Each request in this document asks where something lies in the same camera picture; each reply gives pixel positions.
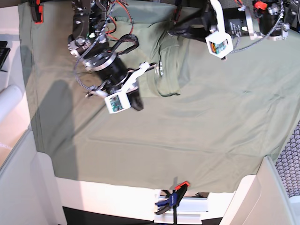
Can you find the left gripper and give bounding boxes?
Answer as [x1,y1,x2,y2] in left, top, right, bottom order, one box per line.
[167,0,255,44]

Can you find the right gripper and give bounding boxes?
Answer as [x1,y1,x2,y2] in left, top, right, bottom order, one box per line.
[85,56,144,111]

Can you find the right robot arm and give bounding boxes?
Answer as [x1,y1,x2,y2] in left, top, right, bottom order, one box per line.
[67,0,156,114]

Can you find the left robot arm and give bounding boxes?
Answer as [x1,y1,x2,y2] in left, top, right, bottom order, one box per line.
[168,0,300,42]

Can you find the red black far clamp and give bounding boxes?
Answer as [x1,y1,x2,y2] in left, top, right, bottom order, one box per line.
[172,0,182,23]

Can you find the blue black bar clamp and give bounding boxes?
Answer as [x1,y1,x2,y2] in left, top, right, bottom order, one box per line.
[155,181,190,225]

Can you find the white paper roll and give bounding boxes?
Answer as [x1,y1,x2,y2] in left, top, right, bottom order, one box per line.
[0,84,23,122]

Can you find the red black corner clamp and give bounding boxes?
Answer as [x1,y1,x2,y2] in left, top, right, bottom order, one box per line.
[29,0,43,24]

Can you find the black mesh chair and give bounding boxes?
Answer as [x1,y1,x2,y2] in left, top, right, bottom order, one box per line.
[276,123,300,197]

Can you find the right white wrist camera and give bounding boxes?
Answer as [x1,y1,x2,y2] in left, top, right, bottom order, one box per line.
[105,91,131,114]

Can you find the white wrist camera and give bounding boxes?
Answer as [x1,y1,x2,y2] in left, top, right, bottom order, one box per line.
[105,91,131,114]
[205,31,233,59]

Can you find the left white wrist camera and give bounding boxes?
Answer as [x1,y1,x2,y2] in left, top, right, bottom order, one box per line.
[205,31,233,59]

